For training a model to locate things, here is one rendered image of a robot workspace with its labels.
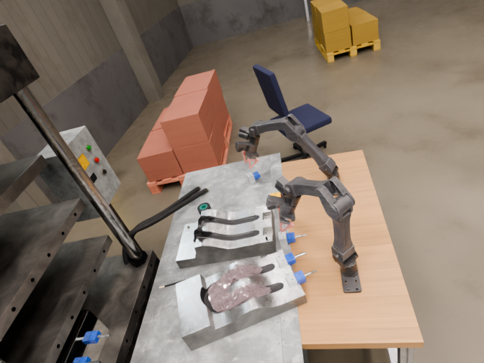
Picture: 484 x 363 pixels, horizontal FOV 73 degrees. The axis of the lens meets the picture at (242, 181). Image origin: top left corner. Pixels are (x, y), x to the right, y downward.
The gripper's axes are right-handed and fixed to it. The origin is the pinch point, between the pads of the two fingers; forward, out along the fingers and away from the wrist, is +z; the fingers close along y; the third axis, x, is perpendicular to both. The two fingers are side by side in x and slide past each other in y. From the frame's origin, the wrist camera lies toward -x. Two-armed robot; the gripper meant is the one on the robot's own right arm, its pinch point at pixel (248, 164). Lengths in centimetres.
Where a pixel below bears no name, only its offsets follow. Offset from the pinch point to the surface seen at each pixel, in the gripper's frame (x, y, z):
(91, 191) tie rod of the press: -87, 25, 6
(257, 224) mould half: -11, 48, 10
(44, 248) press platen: -103, 51, 16
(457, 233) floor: 148, 50, 22
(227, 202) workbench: -12.7, 9.7, 21.5
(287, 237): 0, 60, 10
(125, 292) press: -71, 40, 56
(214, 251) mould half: -32, 51, 23
